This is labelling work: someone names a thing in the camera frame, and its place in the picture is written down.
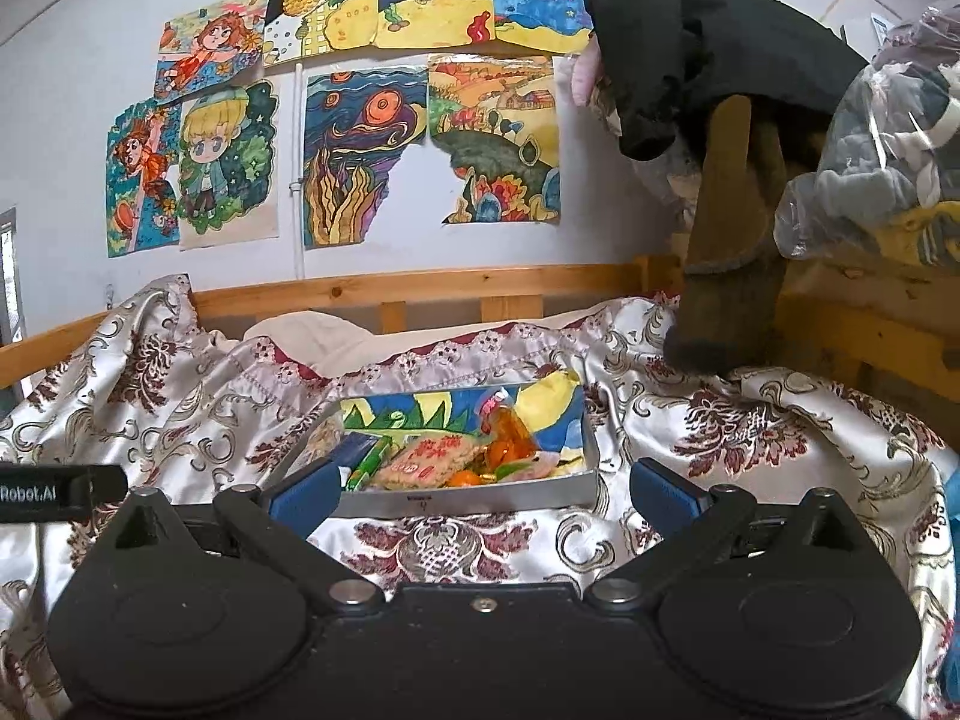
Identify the wooden bed rail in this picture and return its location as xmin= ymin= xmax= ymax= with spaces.
xmin=0 ymin=255 xmax=683 ymax=391

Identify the orange dress girl wall poster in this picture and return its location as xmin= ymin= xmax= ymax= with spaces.
xmin=154 ymin=0 xmax=271 ymax=100

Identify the colourful dinosaur drawing paper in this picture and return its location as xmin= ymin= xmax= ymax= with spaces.
xmin=341 ymin=371 xmax=587 ymax=466

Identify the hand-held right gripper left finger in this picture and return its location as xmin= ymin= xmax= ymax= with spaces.
xmin=97 ymin=461 xmax=387 ymax=608

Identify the pineapple wall poster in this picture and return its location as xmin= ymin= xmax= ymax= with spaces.
xmin=262 ymin=0 xmax=380 ymax=68

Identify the black cloth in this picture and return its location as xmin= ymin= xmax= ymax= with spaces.
xmin=585 ymin=0 xmax=871 ymax=162

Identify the pink plush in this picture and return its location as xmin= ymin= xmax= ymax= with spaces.
xmin=568 ymin=41 xmax=607 ymax=107

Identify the wooden bunk frame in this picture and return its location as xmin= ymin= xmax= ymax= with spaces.
xmin=637 ymin=229 xmax=960 ymax=410

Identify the brown garment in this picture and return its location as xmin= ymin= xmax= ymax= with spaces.
xmin=664 ymin=94 xmax=788 ymax=377

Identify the white wall pipe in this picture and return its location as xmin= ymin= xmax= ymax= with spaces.
xmin=292 ymin=64 xmax=310 ymax=280

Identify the red orange snack packet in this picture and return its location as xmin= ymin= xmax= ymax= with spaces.
xmin=480 ymin=399 xmax=542 ymax=477

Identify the white pillow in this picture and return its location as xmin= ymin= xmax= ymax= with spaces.
xmin=240 ymin=307 xmax=601 ymax=377

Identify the clear plastic bag of clothes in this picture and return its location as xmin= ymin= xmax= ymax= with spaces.
xmin=772 ymin=4 xmax=960 ymax=265

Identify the blond child wall poster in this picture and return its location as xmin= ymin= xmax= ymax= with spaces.
xmin=178 ymin=79 xmax=281 ymax=252

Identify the clear puffed rice snack packet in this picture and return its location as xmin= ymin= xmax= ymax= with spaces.
xmin=371 ymin=435 xmax=485 ymax=492

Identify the grey shallow box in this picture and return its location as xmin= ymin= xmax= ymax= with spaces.
xmin=262 ymin=382 xmax=601 ymax=520

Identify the blue white snack packet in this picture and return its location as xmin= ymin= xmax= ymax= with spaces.
xmin=330 ymin=431 xmax=380 ymax=470

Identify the colourful landscape wall poster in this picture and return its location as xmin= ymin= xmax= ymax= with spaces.
xmin=427 ymin=54 xmax=562 ymax=227

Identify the floral satin bedspread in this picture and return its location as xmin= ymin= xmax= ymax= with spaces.
xmin=0 ymin=274 xmax=960 ymax=720

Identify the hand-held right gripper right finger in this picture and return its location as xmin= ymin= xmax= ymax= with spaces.
xmin=589 ymin=457 xmax=863 ymax=608

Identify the patterned grey cloth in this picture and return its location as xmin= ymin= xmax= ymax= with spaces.
xmin=592 ymin=82 xmax=710 ymax=230

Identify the yellow snack packet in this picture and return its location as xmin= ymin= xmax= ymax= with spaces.
xmin=345 ymin=441 xmax=392 ymax=492

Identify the red-haired girl blue wall poster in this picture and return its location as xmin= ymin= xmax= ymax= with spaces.
xmin=105 ymin=101 xmax=182 ymax=260

